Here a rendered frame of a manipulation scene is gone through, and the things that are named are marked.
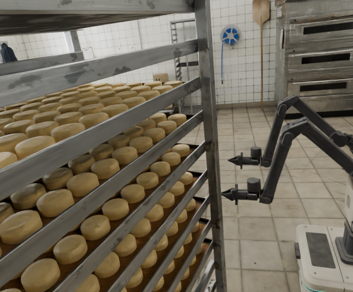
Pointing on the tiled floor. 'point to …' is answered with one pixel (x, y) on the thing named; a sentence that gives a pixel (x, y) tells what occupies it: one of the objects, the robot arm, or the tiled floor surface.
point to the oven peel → (257, 6)
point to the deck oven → (324, 56)
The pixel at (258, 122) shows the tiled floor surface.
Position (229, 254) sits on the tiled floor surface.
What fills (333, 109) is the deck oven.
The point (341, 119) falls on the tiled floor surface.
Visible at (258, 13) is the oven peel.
